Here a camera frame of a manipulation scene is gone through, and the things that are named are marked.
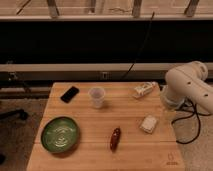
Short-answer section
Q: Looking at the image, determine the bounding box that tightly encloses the green bowl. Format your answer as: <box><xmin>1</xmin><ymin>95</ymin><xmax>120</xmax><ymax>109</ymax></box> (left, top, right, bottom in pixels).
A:
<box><xmin>40</xmin><ymin>116</ymin><xmax>80</xmax><ymax>154</ymax></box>

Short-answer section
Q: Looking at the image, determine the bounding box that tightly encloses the red pepper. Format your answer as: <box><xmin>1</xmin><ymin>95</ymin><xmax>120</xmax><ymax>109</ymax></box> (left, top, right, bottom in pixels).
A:
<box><xmin>110</xmin><ymin>128</ymin><xmax>121</xmax><ymax>152</ymax></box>

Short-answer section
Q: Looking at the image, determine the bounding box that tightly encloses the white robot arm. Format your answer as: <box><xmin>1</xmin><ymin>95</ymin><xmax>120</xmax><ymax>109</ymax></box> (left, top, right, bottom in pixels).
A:
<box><xmin>160</xmin><ymin>61</ymin><xmax>213</xmax><ymax>114</ymax></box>

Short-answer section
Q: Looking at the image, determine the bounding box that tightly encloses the white ceramic cup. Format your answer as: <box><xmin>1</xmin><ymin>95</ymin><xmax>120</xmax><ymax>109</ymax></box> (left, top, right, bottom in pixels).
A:
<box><xmin>88</xmin><ymin>87</ymin><xmax>105</xmax><ymax>109</ymax></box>

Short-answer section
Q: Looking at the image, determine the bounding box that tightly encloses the black smartphone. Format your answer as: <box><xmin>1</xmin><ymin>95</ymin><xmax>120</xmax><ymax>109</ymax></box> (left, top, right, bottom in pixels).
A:
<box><xmin>60</xmin><ymin>86</ymin><xmax>79</xmax><ymax>103</ymax></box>

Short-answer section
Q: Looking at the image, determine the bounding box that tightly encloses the black chair base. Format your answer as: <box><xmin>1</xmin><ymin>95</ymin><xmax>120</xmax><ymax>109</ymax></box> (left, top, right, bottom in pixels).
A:
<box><xmin>0</xmin><ymin>109</ymin><xmax>29</xmax><ymax>120</ymax></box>

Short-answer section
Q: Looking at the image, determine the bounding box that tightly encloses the white tube package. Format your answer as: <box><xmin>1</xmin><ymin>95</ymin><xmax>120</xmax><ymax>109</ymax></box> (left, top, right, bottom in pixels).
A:
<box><xmin>133</xmin><ymin>82</ymin><xmax>156</xmax><ymax>99</ymax></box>

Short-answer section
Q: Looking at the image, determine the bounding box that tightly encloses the black hanging cable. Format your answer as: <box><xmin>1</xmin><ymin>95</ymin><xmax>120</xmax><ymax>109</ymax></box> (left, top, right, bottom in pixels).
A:
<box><xmin>120</xmin><ymin>11</ymin><xmax>156</xmax><ymax>81</ymax></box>

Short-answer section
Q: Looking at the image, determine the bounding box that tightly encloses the black cable on floor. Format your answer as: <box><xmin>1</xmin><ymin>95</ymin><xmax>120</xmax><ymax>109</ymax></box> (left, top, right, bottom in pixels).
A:
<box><xmin>171</xmin><ymin>99</ymin><xmax>213</xmax><ymax>145</ymax></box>

